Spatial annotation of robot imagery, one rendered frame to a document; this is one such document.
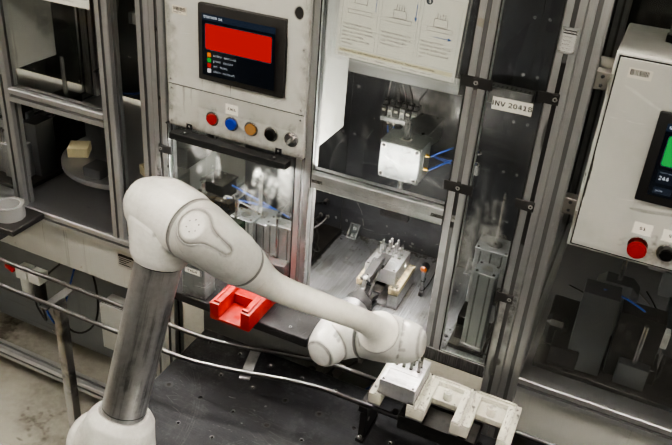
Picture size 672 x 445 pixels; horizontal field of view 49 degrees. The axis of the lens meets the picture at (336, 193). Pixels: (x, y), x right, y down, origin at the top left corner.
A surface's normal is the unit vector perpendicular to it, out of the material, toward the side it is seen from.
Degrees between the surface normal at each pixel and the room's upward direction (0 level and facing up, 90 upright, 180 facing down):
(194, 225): 42
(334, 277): 0
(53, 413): 0
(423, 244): 90
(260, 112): 90
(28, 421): 0
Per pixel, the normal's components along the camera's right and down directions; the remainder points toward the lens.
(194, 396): 0.07, -0.87
